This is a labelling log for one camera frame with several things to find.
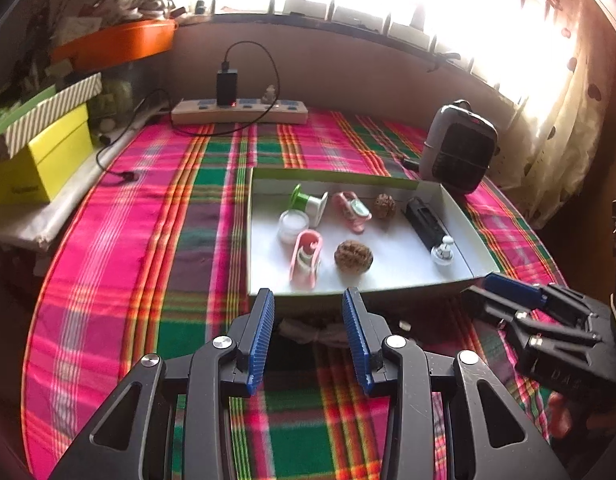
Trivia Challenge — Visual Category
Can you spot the white black fan heater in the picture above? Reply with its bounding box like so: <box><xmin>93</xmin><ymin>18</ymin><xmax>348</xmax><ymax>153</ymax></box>
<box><xmin>418</xmin><ymin>100</ymin><xmax>499</xmax><ymax>196</ymax></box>

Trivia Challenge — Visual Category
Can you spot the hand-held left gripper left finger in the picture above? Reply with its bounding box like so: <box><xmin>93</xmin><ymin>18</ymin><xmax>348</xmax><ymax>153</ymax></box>
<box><xmin>48</xmin><ymin>287</ymin><xmax>276</xmax><ymax>480</ymax></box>

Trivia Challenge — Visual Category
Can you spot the striped grey white box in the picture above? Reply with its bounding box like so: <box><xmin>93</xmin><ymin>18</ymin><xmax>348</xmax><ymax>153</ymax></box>
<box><xmin>0</xmin><ymin>72</ymin><xmax>103</xmax><ymax>166</ymax></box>

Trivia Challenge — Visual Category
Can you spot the black charger cable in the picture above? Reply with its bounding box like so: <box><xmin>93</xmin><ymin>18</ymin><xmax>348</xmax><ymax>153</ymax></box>
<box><xmin>173</xmin><ymin>41</ymin><xmax>279</xmax><ymax>136</ymax></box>

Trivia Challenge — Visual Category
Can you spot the yellow box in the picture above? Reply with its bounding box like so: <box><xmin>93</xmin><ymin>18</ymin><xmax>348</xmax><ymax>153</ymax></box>
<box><xmin>0</xmin><ymin>105</ymin><xmax>94</xmax><ymax>208</ymax></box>

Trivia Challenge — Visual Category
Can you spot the white cable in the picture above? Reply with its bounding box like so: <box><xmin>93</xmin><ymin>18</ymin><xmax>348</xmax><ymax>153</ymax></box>
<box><xmin>278</xmin><ymin>316</ymin><xmax>349</xmax><ymax>348</ymax></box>

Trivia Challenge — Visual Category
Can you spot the pink green plaid tablecloth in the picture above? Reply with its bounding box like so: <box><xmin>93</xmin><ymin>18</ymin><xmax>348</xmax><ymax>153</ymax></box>
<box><xmin>20</xmin><ymin>105</ymin><xmax>566</xmax><ymax>480</ymax></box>

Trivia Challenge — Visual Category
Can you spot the cream spotted curtain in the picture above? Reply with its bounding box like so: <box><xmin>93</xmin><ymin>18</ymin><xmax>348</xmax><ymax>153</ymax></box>
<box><xmin>488</xmin><ymin>0</ymin><xmax>614</xmax><ymax>231</ymax></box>

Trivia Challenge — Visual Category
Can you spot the green white cardboard box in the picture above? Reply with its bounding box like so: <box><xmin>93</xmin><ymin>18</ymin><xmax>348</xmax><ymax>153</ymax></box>
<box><xmin>245</xmin><ymin>166</ymin><xmax>501</xmax><ymax>317</ymax></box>

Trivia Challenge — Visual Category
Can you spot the small brown walnut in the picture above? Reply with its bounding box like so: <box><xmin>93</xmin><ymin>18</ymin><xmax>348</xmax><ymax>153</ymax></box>
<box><xmin>372</xmin><ymin>193</ymin><xmax>399</xmax><ymax>220</ymax></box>

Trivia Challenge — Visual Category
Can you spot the white shelf board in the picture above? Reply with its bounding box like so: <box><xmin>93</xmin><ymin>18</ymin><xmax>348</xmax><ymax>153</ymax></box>
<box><xmin>0</xmin><ymin>150</ymin><xmax>118</xmax><ymax>251</ymax></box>

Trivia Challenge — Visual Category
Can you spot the black charger adapter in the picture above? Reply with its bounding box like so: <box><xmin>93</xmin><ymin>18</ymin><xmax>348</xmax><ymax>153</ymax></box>
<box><xmin>216</xmin><ymin>62</ymin><xmax>239</xmax><ymax>108</ymax></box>

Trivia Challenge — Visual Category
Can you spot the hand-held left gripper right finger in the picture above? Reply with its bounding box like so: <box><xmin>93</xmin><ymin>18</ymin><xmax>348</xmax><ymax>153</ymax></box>
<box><xmin>342</xmin><ymin>287</ymin><xmax>571</xmax><ymax>480</ymax></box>

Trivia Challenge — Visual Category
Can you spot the green white spool-shaped gadget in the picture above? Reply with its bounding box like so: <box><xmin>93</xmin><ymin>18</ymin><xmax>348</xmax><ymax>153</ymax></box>
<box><xmin>290</xmin><ymin>183</ymin><xmax>329</xmax><ymax>226</ymax></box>

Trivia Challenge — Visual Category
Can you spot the pink white clip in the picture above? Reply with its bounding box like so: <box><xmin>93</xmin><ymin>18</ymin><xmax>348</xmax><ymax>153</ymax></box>
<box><xmin>334</xmin><ymin>191</ymin><xmax>373</xmax><ymax>233</ymax></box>
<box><xmin>289</xmin><ymin>229</ymin><xmax>323</xmax><ymax>288</ymax></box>

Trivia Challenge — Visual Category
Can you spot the white knob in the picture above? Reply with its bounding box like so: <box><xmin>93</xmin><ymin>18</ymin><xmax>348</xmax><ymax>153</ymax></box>
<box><xmin>430</xmin><ymin>235</ymin><xmax>456</xmax><ymax>266</ymax></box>

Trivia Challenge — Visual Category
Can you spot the large brown walnut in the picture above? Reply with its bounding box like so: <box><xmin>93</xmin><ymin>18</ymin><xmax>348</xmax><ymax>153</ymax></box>
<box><xmin>334</xmin><ymin>240</ymin><xmax>375</xmax><ymax>273</ymax></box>

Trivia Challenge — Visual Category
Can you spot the pile of papers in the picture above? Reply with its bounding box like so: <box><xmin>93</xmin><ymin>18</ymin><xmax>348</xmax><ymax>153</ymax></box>
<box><xmin>82</xmin><ymin>0</ymin><xmax>189</xmax><ymax>26</ymax></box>

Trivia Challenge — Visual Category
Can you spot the small clear plastic jar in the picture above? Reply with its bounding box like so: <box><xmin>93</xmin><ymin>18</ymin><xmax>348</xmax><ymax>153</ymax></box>
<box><xmin>278</xmin><ymin>210</ymin><xmax>310</xmax><ymax>245</ymax></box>

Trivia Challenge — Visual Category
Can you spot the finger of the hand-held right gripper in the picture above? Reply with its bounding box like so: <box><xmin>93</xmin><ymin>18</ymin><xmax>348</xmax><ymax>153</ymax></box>
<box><xmin>460</xmin><ymin>285</ymin><xmax>603</xmax><ymax>349</ymax></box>
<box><xmin>483</xmin><ymin>273</ymin><xmax>606</xmax><ymax>334</ymax></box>

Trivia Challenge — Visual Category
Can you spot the black rectangular device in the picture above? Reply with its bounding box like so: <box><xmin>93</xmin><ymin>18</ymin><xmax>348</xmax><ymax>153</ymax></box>
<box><xmin>404</xmin><ymin>196</ymin><xmax>451</xmax><ymax>256</ymax></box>

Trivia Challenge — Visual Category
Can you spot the white power strip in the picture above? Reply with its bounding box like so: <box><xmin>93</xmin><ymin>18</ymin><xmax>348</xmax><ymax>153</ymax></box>
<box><xmin>170</xmin><ymin>97</ymin><xmax>309</xmax><ymax>126</ymax></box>

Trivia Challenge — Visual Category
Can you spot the orange box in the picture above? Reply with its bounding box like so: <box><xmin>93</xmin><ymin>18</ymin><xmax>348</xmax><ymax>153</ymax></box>
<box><xmin>50</xmin><ymin>19</ymin><xmax>179</xmax><ymax>71</ymax></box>

